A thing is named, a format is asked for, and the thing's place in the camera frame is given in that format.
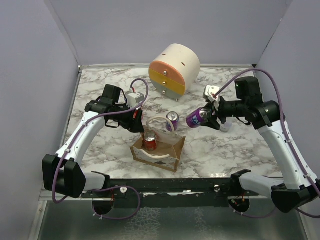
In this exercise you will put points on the round three-drawer storage box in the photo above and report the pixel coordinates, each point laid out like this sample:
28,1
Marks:
174,71

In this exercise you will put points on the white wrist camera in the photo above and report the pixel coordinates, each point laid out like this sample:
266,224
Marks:
134,99
210,94

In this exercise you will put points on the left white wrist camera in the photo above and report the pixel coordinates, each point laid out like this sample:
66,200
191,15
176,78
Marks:
134,99

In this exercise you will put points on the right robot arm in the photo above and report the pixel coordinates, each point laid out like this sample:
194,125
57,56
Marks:
296,188

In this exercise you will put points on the red soda can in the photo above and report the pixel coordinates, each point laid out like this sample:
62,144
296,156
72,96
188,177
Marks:
150,140

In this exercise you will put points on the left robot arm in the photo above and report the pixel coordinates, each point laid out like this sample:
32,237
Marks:
62,172

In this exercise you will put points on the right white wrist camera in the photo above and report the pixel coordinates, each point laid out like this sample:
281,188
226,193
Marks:
210,94

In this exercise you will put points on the purple soda can front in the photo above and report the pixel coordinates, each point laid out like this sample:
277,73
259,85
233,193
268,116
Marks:
197,117

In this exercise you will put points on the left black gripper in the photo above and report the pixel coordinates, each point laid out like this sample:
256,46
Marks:
134,124

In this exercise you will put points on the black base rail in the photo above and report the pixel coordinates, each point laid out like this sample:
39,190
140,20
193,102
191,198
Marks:
168,193

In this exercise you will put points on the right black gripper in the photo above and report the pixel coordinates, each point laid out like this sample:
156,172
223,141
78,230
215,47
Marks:
212,122

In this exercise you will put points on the purple can centre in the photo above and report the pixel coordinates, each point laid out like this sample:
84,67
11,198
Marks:
173,117

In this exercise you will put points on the small clear plastic cup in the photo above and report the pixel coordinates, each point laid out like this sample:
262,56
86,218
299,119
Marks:
225,127

